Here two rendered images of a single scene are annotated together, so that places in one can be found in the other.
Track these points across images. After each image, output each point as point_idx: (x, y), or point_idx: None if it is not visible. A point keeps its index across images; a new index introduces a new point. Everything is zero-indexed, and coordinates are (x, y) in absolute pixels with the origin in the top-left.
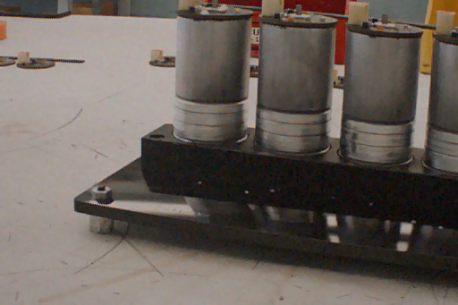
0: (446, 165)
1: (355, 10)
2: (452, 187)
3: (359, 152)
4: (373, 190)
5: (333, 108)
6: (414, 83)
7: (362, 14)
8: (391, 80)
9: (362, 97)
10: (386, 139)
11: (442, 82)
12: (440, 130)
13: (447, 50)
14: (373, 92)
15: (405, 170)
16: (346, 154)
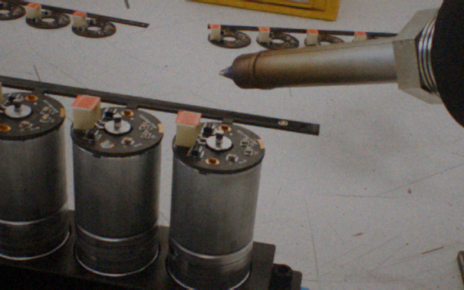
0: (93, 264)
1: None
2: (98, 288)
3: None
4: (15, 284)
5: (64, 75)
6: (54, 176)
7: None
8: (21, 182)
9: None
10: (25, 235)
11: (80, 185)
12: (83, 229)
13: (81, 155)
14: (2, 192)
15: (47, 268)
16: None
